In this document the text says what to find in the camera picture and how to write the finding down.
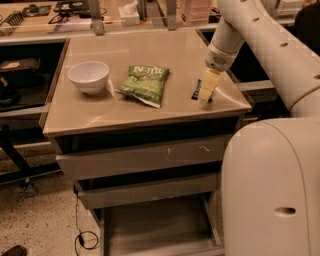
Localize white ceramic bowl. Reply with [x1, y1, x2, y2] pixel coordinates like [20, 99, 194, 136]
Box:
[68, 61, 110, 95]

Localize open bottom drawer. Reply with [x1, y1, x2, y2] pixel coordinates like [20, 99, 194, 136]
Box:
[101, 196, 224, 256]

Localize black tray on counter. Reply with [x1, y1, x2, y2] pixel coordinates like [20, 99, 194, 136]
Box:
[53, 0, 89, 13]

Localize black cart leg with caster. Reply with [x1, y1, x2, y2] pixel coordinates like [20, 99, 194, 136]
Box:
[0, 125, 60, 197]

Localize top grey drawer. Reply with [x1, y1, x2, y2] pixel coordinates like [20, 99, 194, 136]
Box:
[56, 134, 231, 181]

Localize grey drawer cabinet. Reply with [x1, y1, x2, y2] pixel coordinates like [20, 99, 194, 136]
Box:
[39, 29, 254, 256]

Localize white tissue box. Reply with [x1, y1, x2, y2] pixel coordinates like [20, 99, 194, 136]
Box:
[118, 0, 140, 26]

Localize grey drawer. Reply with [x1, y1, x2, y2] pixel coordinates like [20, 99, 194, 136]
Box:
[56, 134, 231, 181]
[78, 172, 218, 209]

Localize dark shoe tip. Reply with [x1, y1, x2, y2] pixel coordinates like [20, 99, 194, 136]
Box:
[1, 245, 26, 256]

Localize metal coil stand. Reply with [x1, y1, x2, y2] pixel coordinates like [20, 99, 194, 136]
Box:
[0, 11, 24, 36]

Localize green chip bag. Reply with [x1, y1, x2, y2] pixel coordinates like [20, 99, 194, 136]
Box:
[117, 65, 169, 108]

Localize dark blue rxbar wrapper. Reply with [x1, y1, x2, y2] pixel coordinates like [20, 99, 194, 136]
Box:
[191, 79, 213, 103]

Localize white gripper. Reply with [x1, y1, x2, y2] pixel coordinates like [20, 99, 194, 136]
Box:
[199, 43, 237, 102]

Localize black floor cable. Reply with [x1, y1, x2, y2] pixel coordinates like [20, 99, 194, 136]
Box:
[73, 186, 100, 256]

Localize pink stacked containers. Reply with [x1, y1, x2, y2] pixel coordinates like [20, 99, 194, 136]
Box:
[179, 0, 211, 25]

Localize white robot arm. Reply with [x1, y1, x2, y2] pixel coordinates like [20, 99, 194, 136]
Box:
[206, 0, 320, 256]

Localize middle grey drawer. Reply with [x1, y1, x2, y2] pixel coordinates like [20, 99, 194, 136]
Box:
[78, 172, 218, 209]

